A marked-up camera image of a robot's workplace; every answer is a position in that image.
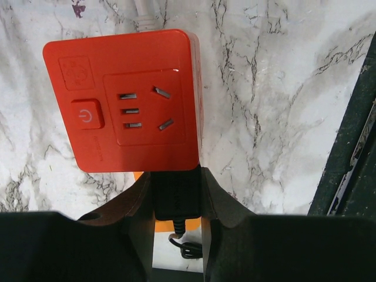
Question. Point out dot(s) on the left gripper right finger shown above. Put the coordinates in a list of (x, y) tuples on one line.
[(239, 245)]

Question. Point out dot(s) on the black charger with cable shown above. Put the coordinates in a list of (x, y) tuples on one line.
[(177, 198)]

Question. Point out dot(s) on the red cube socket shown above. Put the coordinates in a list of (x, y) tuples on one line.
[(130, 102)]

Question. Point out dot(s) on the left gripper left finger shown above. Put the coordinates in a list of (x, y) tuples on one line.
[(111, 243)]

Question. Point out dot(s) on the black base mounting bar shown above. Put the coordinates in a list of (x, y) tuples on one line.
[(347, 185)]

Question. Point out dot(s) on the orange power strip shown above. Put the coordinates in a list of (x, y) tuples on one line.
[(166, 226)]

